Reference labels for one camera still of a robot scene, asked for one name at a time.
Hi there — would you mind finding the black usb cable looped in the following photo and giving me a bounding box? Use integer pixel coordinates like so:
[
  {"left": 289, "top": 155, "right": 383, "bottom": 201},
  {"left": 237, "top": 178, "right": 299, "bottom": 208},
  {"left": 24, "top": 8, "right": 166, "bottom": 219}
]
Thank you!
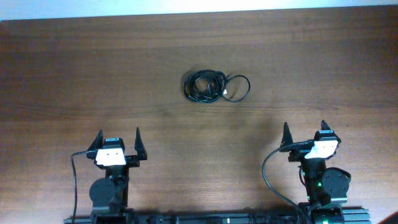
[{"left": 220, "top": 73, "right": 251, "bottom": 103}]

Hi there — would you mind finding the black cable long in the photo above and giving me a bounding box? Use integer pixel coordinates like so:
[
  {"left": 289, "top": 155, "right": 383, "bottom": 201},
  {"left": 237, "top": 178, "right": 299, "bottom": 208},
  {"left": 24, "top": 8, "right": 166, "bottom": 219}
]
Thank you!
[{"left": 186, "top": 70, "right": 229, "bottom": 103}]

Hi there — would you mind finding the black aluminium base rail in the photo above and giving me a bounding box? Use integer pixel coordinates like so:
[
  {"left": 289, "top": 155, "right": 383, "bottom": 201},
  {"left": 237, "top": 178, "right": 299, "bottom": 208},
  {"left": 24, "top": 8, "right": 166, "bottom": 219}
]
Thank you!
[{"left": 63, "top": 208, "right": 371, "bottom": 224}]

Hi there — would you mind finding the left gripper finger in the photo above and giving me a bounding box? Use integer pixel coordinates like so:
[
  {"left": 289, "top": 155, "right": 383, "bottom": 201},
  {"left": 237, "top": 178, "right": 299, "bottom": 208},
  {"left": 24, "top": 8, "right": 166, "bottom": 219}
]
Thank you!
[
  {"left": 87, "top": 129, "right": 103, "bottom": 151},
  {"left": 134, "top": 128, "right": 147, "bottom": 161}
]

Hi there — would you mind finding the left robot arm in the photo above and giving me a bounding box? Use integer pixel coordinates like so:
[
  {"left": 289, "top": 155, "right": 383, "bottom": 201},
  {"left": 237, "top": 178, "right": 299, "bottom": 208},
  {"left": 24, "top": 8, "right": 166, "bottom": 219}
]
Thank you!
[{"left": 87, "top": 129, "right": 147, "bottom": 223}]

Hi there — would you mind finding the black cable double coil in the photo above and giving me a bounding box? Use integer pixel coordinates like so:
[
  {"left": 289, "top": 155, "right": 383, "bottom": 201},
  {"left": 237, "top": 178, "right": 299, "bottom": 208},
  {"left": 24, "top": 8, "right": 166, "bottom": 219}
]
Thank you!
[{"left": 183, "top": 69, "right": 228, "bottom": 104}]

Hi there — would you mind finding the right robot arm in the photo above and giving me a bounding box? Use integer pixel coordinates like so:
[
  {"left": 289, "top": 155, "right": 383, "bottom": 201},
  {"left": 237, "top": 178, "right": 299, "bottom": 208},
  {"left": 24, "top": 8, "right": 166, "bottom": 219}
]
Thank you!
[{"left": 280, "top": 120, "right": 351, "bottom": 223}]

